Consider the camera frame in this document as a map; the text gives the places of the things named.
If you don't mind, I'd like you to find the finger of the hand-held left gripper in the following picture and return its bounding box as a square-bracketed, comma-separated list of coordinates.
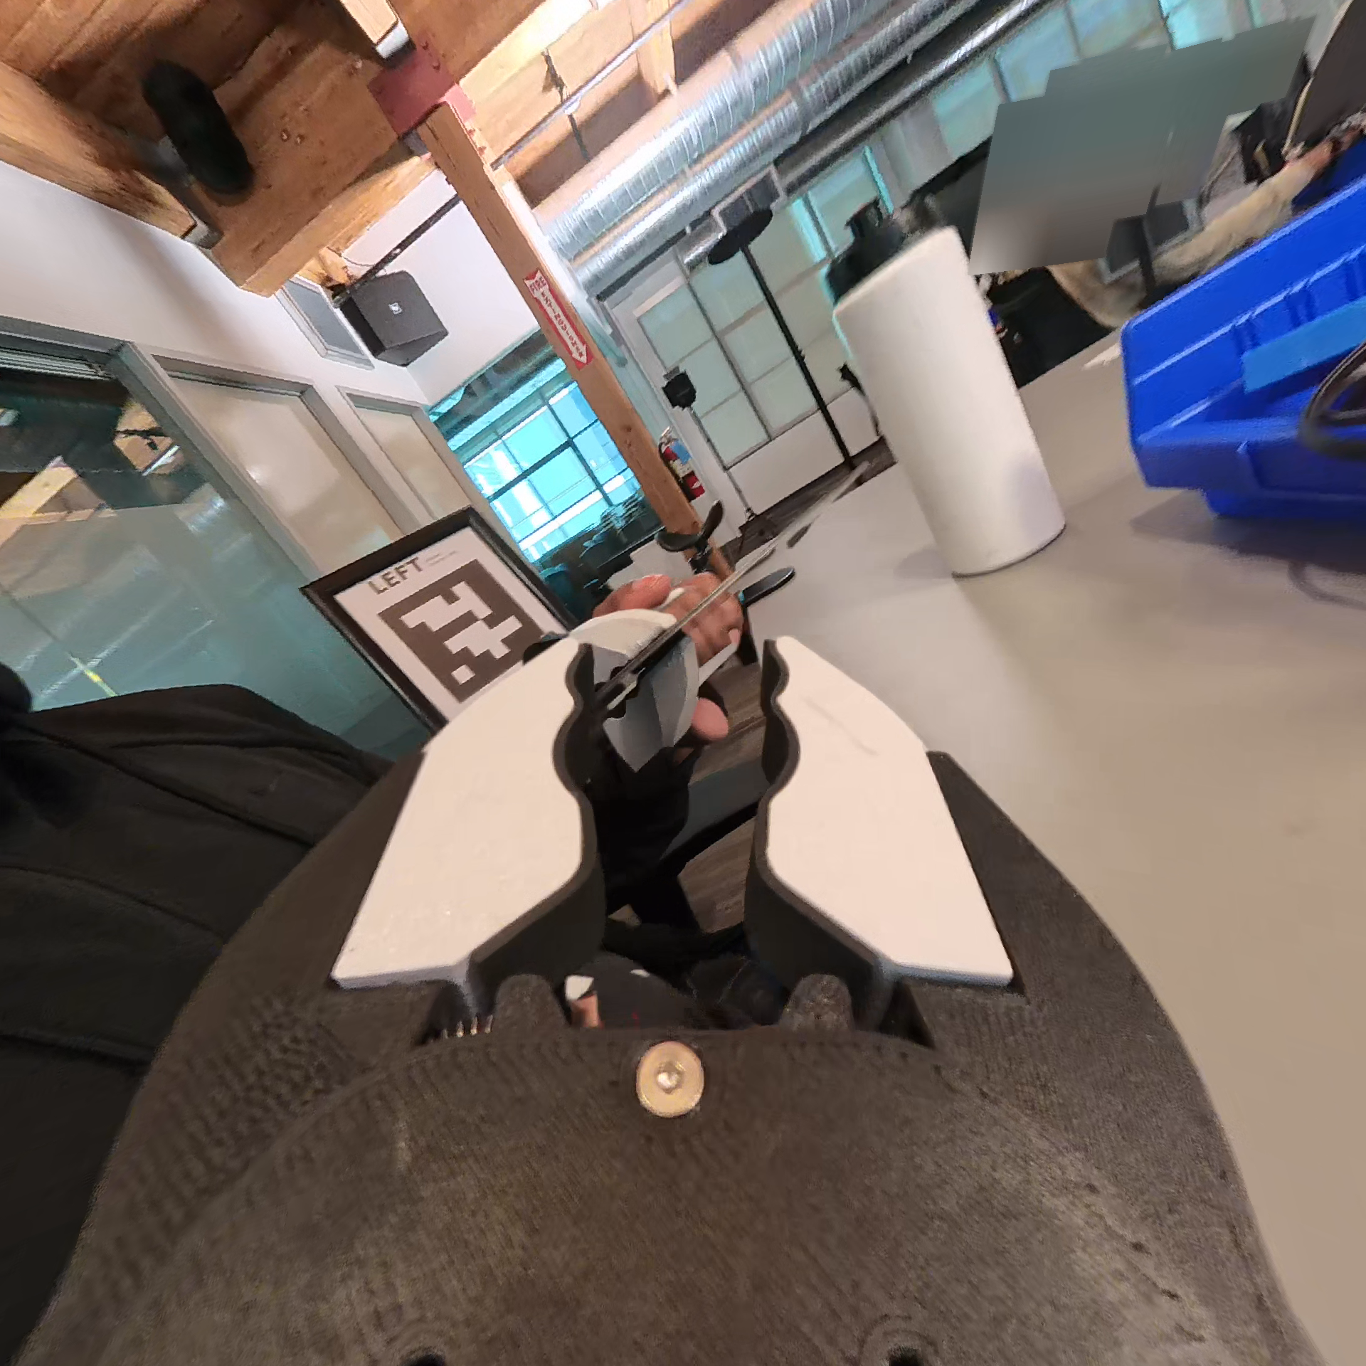
[574, 612, 703, 772]

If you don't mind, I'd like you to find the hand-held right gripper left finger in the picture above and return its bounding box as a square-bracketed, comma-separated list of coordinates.
[332, 641, 611, 1011]

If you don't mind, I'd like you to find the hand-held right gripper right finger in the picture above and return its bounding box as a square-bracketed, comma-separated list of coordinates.
[745, 635, 1016, 1011]

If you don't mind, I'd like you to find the black handle screwdriver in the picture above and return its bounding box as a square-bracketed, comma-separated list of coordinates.
[597, 567, 800, 714]

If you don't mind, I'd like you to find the white tumbler black lid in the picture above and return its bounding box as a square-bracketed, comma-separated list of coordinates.
[826, 202, 1068, 581]

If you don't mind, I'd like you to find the person's left forearm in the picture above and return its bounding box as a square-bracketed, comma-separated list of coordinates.
[586, 741, 748, 962]

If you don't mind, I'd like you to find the person's left hand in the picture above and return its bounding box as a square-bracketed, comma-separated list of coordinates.
[590, 574, 748, 748]

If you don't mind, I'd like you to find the red fire extinguisher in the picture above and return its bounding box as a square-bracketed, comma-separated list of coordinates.
[661, 424, 707, 504]

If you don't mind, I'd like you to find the glass office partition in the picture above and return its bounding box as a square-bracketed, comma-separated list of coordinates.
[0, 319, 427, 748]

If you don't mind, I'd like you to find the red white sign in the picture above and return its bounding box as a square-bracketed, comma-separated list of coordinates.
[521, 265, 595, 372]

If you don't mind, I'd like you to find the person's black clothing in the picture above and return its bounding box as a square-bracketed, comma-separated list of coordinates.
[0, 663, 395, 1366]

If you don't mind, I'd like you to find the black disc floor stand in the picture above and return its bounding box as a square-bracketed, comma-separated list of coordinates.
[707, 205, 860, 474]

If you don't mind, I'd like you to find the blue plastic bin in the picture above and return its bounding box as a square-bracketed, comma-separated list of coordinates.
[1122, 175, 1366, 522]

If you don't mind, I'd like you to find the black round ceiling fixture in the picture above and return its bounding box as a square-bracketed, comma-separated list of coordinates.
[141, 58, 256, 220]

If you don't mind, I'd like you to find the black tripod camera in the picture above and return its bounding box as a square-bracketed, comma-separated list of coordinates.
[661, 365, 770, 527]

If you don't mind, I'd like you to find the black wall speaker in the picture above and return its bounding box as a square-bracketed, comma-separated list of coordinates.
[334, 268, 449, 369]

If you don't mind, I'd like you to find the wooden post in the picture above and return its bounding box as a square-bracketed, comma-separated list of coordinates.
[411, 101, 736, 577]

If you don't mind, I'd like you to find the silver spiral duct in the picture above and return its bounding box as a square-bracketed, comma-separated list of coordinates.
[533, 0, 1024, 268]

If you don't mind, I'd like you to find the black cable coil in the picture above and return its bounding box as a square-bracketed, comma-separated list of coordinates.
[1297, 346, 1366, 463]

